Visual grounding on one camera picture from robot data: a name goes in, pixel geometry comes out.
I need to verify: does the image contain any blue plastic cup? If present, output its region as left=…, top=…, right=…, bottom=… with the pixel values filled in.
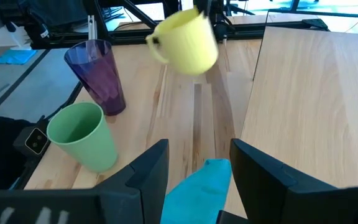
left=160, top=158, right=232, bottom=224

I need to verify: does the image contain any green plastic cup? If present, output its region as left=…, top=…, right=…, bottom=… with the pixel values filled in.
left=46, top=101, right=119, bottom=174

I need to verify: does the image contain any dark fabric bag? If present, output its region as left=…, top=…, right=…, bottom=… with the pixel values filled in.
left=20, top=0, right=88, bottom=32

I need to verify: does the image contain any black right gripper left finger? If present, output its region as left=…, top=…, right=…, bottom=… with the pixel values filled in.
left=94, top=139, right=170, bottom=224

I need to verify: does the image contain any silver aluminium extrusion post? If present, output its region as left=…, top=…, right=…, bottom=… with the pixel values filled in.
left=87, top=14, right=98, bottom=41

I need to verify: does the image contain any yellow plastic mug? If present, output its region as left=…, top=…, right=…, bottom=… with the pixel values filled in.
left=145, top=7, right=219, bottom=76

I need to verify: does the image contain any purple translucent tumbler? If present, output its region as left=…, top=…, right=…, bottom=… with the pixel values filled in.
left=63, top=39, right=127, bottom=116

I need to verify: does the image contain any white stand foot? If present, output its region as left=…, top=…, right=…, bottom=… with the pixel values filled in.
left=9, top=26, right=32, bottom=51

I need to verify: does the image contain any blue cloth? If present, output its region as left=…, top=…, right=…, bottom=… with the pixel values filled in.
left=0, top=49, right=38, bottom=66

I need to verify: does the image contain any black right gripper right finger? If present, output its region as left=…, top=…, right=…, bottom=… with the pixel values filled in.
left=229, top=138, right=344, bottom=224

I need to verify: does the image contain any small black camera box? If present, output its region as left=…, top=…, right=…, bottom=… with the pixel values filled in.
left=12, top=124, right=51, bottom=156

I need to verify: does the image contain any light wooden shelf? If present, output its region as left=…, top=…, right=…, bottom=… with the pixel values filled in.
left=240, top=26, right=358, bottom=189

